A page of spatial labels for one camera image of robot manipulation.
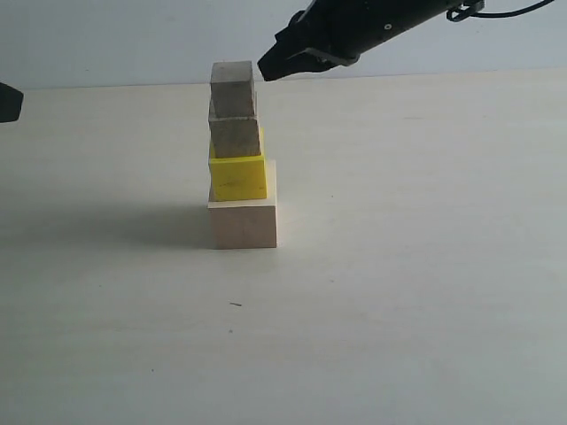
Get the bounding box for small wooden cube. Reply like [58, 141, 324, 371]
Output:
[210, 61, 256, 118]

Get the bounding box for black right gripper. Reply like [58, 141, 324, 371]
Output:
[258, 0, 461, 81]

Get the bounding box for medium wooden cube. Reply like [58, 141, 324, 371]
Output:
[208, 93, 261, 158]

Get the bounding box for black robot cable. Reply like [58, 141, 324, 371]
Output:
[445, 0, 559, 22]

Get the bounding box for yellow cube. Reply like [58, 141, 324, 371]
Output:
[208, 127, 268, 202]

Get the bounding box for large wooden cube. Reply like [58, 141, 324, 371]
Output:
[207, 159, 278, 250]

